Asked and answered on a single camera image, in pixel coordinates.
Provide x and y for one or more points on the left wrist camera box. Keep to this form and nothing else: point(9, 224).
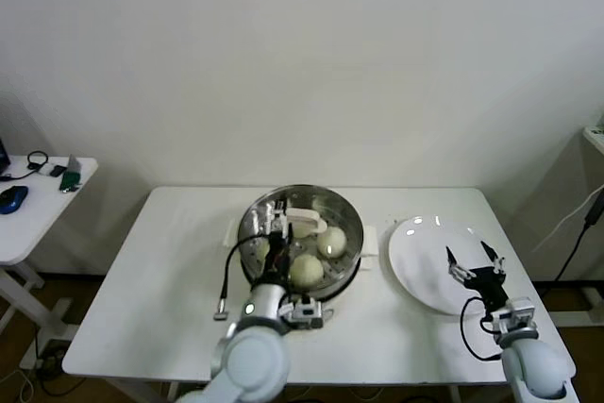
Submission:
point(307, 314)

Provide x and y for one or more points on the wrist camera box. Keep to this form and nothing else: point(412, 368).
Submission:
point(307, 314)
point(516, 311)

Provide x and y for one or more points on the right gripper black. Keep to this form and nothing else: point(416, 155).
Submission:
point(488, 287)

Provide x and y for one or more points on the blue computer mouse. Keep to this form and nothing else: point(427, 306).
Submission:
point(12, 198)

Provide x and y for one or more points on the round glass lid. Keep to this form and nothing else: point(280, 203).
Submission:
point(302, 216)

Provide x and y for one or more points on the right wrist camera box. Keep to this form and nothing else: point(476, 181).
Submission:
point(516, 311)

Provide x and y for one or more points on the small black device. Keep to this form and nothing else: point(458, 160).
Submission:
point(56, 170)

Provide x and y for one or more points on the white side table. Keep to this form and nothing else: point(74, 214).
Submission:
point(42, 223)

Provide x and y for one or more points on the white power strip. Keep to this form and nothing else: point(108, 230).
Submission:
point(29, 361)

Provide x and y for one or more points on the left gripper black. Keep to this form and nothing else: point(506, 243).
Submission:
point(277, 261)

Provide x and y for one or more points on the white floor stand base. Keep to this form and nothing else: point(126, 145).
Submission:
point(590, 297)

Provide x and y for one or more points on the stainless steel steamer basket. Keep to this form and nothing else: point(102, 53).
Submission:
point(371, 240)

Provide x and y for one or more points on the dark laptop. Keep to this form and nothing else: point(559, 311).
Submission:
point(3, 157)

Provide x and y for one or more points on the green circuit board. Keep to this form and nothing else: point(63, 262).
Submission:
point(71, 179)

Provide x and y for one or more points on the small white adapter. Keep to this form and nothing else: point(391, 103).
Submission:
point(45, 170)

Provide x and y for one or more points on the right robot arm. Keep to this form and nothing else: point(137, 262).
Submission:
point(533, 365)

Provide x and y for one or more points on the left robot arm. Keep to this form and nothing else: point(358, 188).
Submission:
point(250, 360)

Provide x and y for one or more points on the white round plate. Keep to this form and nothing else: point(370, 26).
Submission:
point(424, 252)

